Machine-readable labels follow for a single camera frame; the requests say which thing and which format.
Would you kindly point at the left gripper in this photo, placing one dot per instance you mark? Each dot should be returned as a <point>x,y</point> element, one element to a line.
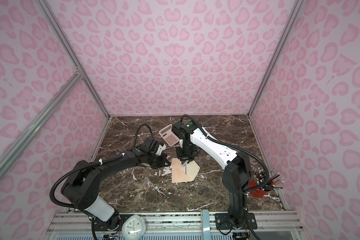
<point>163,162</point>

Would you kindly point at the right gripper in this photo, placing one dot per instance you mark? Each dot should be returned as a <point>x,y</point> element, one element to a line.
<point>182,157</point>

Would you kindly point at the peach envelope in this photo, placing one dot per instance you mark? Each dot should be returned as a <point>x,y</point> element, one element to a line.
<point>183,173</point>

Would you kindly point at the white glue stick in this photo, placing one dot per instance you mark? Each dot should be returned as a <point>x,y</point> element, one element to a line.
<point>184,166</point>

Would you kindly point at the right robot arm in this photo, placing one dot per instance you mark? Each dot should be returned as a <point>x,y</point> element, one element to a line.
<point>235,163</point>

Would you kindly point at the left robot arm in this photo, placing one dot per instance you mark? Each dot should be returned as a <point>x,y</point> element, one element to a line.
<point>79,188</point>

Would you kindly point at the pink calculator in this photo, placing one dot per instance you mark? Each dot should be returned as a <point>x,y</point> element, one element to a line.
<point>168,136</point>

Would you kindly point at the light blue tape strip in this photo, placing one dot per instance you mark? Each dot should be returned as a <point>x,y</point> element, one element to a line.
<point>205,225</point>

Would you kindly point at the white desk clock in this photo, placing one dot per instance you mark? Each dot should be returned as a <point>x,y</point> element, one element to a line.
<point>134,228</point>

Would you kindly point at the red pencil cup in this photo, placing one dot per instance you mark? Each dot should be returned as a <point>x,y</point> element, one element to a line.
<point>273,183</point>

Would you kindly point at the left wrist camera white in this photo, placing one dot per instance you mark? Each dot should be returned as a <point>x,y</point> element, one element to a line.
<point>160,149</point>

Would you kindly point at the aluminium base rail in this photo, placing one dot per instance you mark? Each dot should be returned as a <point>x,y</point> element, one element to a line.
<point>269,225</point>

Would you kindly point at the aluminium diagonal frame bar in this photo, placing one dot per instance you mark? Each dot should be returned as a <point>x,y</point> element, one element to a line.
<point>11,155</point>

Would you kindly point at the aluminium frame strut right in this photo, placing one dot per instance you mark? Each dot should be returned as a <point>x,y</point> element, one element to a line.
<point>296,11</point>

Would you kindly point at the aluminium frame strut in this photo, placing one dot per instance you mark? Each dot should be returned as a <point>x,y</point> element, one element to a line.
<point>67,46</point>
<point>296,11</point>

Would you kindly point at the aluminium frame strut left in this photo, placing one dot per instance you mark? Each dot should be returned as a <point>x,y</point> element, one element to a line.
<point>67,46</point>

